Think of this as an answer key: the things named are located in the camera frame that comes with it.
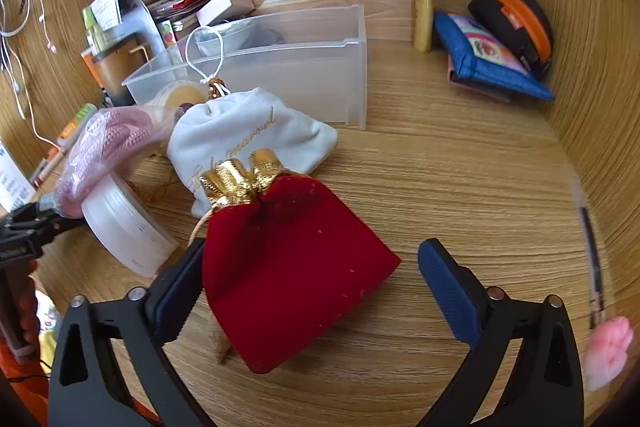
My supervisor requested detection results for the pink flat case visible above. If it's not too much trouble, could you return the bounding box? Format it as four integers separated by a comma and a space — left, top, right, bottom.
446, 57, 512, 104

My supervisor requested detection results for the white velvet drawstring pouch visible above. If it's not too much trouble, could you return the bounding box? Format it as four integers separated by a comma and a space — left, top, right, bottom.
166, 26, 340, 218

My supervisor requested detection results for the white earphone cable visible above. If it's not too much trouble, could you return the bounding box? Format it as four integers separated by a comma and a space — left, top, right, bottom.
0, 0, 61, 148

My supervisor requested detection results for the brown mug with lid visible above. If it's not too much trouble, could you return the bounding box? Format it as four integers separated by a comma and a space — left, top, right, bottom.
90, 33, 153, 106

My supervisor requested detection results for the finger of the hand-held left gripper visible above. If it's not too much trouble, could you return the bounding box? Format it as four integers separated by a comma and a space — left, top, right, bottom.
42, 214, 86, 235
2, 202, 58, 225

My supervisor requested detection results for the white paper bag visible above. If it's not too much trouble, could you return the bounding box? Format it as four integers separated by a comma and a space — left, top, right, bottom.
115, 0, 162, 52

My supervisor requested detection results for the pink rope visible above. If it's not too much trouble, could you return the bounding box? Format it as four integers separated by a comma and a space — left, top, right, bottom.
52, 104, 183, 220

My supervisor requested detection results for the yellow small bottle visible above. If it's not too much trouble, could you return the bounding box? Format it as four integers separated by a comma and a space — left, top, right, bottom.
413, 0, 434, 52

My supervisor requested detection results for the white brown small box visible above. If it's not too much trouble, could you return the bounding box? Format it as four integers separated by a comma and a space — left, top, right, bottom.
196, 0, 256, 28

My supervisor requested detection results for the white translucent round jar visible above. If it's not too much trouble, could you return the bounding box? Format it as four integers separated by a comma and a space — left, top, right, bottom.
81, 172, 180, 279

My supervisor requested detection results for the printed white leaflet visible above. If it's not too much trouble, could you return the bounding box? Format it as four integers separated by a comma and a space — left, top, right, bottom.
91, 0, 121, 30

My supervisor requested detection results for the stack of booklets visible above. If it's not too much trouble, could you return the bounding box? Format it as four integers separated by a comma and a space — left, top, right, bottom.
142, 0, 216, 20

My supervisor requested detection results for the black pen with pink paw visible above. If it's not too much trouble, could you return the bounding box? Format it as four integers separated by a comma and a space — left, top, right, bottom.
570, 179, 630, 392

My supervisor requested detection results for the black orange zip case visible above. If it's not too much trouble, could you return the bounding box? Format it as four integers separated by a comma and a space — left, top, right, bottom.
467, 0, 555, 80

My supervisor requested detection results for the red velvet pouch gold trim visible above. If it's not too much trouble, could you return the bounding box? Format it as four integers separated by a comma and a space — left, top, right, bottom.
187, 149, 402, 375

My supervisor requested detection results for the blue patchwork zip pouch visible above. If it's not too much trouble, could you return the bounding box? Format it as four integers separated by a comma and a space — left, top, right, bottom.
432, 11, 556, 102

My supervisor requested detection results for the wooden desktop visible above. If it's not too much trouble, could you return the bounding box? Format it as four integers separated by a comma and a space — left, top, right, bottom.
30, 34, 616, 427

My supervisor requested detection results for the yellow candle plastic jar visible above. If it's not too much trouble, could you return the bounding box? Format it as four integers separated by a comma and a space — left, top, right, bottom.
150, 79, 206, 122

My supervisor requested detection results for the white printed paper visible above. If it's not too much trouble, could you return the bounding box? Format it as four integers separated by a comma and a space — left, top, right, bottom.
0, 142, 36, 212

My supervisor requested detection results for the silver pen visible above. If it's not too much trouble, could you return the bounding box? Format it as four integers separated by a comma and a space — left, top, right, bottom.
30, 147, 66, 188

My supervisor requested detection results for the green white small bottle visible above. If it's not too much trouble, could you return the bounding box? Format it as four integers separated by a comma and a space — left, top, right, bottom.
82, 7, 108, 55

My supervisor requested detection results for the clear plastic storage box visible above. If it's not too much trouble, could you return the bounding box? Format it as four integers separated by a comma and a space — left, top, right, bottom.
121, 5, 368, 131

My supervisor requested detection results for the person's left forearm orange sleeve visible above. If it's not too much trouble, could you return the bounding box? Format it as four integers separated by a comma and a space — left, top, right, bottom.
0, 342, 56, 427

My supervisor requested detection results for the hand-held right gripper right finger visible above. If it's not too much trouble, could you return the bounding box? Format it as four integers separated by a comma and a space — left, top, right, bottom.
417, 238, 586, 427

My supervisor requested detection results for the orange packet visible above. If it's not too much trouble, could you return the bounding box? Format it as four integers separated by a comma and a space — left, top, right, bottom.
81, 48, 106, 90

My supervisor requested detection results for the person's left hand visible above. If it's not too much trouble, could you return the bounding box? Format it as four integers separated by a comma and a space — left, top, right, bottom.
17, 259, 43, 348

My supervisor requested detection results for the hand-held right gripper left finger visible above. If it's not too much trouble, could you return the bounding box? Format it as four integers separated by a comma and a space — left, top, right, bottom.
47, 237, 221, 427

